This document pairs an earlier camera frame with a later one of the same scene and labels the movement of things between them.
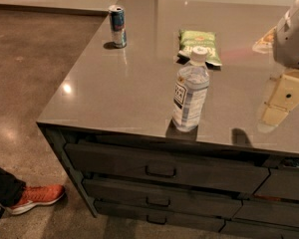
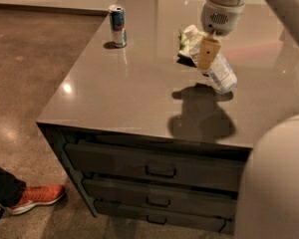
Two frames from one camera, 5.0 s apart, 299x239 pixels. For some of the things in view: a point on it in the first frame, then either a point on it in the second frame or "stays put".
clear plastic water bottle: [189, 90] → [221, 77]
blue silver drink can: [118, 25] stays put
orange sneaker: [34, 195] stays put
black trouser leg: [5, 188] stays put
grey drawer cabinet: [171, 179] stays put
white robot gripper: [293, 40] → [220, 19]
